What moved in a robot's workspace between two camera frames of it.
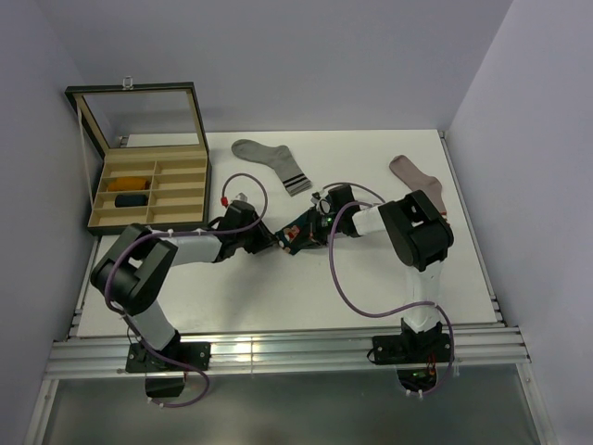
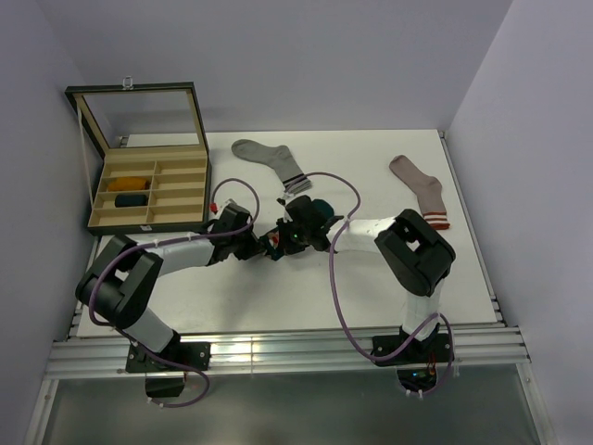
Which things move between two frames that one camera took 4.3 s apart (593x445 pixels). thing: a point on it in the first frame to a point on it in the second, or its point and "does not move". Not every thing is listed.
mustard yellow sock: [127, 184] does not move
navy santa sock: [131, 200] does not move
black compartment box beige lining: [156, 166] does not move
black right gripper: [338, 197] to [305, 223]
